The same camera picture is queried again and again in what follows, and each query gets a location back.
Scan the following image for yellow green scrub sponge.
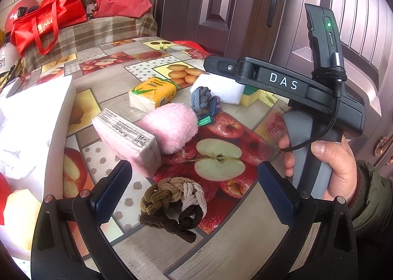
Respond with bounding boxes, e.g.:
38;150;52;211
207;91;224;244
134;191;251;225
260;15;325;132
240;86;260;107

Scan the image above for blue grey knotted rope toy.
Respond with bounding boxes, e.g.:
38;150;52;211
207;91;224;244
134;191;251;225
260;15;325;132
191;86;222;120

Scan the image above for brown white knotted rope toy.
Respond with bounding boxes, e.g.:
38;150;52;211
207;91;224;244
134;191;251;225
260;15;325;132
139;177;207;243

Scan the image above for pink white tissue pack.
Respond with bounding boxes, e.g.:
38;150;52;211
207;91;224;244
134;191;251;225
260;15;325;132
92;108;163;178

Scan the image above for pink fluffy plush toy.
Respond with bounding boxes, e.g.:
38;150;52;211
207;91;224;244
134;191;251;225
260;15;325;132
135;103;198;154

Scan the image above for yellow bamboo tissue pack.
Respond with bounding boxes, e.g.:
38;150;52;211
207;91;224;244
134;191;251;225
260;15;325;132
128;76;177;113

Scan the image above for dark green jacket sleeve forearm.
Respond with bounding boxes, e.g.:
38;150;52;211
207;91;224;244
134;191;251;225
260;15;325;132
350;160;392;237

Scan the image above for brass door knob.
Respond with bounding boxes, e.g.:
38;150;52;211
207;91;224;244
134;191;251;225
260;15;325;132
374;135;393;161

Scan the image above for red apple plush toy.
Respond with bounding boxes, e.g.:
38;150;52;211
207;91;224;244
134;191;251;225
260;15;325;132
0;174;11;225

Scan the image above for dark wooden door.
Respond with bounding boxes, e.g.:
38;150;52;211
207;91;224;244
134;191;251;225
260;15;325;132
151;0;392;166

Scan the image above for fruit pattern tablecloth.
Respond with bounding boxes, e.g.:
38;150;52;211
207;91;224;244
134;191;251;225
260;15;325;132
25;37;287;279

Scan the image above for white storage box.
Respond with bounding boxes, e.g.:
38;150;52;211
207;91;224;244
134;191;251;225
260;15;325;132
0;74;77;261

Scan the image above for white safety helmet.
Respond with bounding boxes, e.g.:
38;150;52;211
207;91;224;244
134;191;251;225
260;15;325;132
0;42;21;74

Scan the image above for plaid brown cloth cover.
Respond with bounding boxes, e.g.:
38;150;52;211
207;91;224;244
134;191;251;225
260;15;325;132
24;13;158;72

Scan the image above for red helmet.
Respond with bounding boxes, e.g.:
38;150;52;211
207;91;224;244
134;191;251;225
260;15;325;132
4;0;39;34

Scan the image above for black door handle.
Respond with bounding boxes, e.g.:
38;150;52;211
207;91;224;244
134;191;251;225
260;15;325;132
267;0;277;27

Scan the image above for red tote bag with handles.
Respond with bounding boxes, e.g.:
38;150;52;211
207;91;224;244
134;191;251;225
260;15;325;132
10;0;87;56

